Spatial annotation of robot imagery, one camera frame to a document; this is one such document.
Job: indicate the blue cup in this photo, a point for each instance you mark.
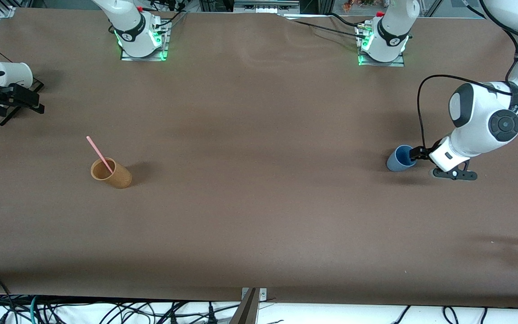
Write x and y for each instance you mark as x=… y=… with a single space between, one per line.
x=394 y=164

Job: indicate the pink chopstick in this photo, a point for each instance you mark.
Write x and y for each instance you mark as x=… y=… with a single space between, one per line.
x=99 y=153

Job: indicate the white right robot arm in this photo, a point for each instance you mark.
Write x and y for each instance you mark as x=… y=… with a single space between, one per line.
x=128 y=18

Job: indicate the white paper cup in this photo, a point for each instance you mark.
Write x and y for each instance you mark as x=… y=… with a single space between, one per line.
x=14 y=74

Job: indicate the brown paper cup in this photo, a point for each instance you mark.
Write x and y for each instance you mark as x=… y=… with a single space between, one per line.
x=122 y=177

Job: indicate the aluminium corner profile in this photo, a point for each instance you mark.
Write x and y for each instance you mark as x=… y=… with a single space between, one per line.
x=6 y=12

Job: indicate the grey electronics box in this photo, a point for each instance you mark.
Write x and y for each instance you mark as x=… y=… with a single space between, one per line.
x=263 y=6

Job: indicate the dark metal beam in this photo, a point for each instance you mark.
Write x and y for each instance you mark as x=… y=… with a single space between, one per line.
x=246 y=312

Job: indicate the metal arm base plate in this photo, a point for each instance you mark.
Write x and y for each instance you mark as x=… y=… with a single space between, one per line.
x=164 y=49
x=400 y=60

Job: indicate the silver table edge bracket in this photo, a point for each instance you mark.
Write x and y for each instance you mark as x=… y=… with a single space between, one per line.
x=263 y=294

